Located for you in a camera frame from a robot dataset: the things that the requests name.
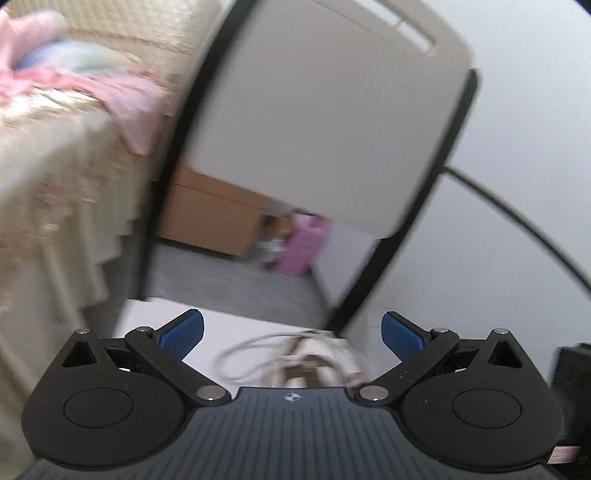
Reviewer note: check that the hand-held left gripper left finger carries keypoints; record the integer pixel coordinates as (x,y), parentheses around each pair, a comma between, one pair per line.
(182,332)

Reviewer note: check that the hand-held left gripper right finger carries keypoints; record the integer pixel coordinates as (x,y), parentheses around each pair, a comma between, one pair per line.
(401,334)

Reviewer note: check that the white shoelace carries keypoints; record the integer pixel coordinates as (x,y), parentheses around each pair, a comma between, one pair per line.
(221,360)

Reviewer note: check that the brown and white sneaker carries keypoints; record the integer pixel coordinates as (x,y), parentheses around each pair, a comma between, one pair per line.
(318,364)

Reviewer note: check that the bed with lace bedspread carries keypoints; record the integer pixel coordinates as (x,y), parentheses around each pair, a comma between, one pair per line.
(55,161)

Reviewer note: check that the wooden nightstand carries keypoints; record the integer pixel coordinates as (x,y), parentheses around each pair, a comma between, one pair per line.
(207,217)

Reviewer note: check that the clear plastic bag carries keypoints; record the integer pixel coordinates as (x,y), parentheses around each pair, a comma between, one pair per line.
(270,251)

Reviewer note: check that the pink cardboard box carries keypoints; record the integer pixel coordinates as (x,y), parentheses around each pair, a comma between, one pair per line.
(302,249)

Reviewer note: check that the brown cardboard box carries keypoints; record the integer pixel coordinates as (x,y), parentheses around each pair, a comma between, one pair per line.
(282,226)

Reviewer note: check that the white wardrobe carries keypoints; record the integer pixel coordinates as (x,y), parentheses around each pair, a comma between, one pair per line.
(531,138)

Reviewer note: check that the pink quilt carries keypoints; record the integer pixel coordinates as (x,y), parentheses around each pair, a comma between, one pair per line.
(124,101)

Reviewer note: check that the pastel pillow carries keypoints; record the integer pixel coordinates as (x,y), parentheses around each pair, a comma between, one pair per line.
(69,55)

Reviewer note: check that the cream chair with black frame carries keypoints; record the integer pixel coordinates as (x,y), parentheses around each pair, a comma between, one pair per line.
(323,115)

